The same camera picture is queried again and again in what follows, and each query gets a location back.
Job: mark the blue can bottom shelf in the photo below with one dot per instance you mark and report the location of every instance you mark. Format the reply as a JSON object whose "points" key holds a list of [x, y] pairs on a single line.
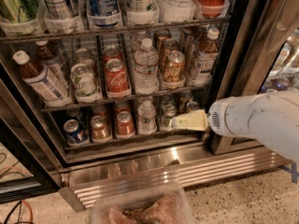
{"points": [[75, 134]]}

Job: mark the silver can rear middle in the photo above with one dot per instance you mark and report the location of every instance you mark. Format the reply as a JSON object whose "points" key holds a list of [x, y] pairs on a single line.
{"points": [[84, 55]]}

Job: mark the clear plastic food container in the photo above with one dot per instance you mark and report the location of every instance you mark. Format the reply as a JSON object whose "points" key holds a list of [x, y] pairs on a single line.
{"points": [[163, 204]]}

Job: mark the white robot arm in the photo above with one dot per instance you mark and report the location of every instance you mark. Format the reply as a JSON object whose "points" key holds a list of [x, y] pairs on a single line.
{"points": [[271, 118]]}

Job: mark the green can bottom shelf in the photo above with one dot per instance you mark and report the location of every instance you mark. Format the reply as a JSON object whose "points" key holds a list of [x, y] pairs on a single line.
{"points": [[168, 112]]}

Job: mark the clear water bottle middle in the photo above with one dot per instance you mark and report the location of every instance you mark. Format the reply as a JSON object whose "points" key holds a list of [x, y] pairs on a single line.
{"points": [[146, 67]]}

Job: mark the gold can middle rear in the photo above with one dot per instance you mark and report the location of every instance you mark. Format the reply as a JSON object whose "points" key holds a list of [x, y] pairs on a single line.
{"points": [[167, 46]]}

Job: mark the copper can bottom shelf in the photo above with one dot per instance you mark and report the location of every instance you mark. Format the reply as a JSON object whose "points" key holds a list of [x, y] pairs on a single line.
{"points": [[100, 129]]}

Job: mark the gold can middle front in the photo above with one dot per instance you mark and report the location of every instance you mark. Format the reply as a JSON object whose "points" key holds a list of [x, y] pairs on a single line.
{"points": [[172, 74]]}

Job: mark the red cola can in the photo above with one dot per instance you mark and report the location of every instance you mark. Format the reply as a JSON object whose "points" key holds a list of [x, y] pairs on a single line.
{"points": [[112, 52], [116, 76]]}

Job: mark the red cola can front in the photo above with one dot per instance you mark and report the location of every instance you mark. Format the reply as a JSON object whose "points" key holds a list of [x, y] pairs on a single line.
{"points": [[116, 76]]}

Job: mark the small water bottle bottom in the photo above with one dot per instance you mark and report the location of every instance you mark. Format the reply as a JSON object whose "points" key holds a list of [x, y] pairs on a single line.
{"points": [[146, 118]]}

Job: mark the tea bottle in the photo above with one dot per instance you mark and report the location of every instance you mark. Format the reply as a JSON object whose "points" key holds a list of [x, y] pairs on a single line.
{"points": [[52, 58], [42, 80], [205, 56]]}

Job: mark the blue white can top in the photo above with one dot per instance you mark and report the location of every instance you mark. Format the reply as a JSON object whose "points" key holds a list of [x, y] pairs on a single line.
{"points": [[103, 13]]}

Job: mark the red cola can rear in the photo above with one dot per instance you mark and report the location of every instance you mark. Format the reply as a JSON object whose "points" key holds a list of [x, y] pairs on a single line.
{"points": [[112, 52]]}

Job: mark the red can bottom shelf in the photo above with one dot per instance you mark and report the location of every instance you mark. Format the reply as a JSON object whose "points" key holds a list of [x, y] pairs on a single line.
{"points": [[125, 126]]}

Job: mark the steel fridge base grille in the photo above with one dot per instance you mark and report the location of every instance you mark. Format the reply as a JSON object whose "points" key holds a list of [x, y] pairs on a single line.
{"points": [[188, 165]]}

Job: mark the gold can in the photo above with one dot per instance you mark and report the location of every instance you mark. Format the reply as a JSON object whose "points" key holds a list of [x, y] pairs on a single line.
{"points": [[172, 74], [192, 106], [167, 46]]}

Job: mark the green white soda can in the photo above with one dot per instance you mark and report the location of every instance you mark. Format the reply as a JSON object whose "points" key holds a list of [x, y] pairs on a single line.
{"points": [[85, 84]]}

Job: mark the fridge sliding glass door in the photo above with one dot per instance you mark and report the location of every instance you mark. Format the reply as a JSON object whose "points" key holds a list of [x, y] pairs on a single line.
{"points": [[256, 32]]}

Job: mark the gold can bottom right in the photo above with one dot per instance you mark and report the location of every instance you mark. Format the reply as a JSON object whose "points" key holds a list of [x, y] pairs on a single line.
{"points": [[192, 106]]}

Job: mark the green bottle top left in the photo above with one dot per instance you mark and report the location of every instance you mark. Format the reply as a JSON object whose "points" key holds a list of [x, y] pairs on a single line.
{"points": [[18, 11]]}

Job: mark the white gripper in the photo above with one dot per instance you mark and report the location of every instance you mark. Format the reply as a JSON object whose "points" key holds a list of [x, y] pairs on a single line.
{"points": [[217, 117]]}

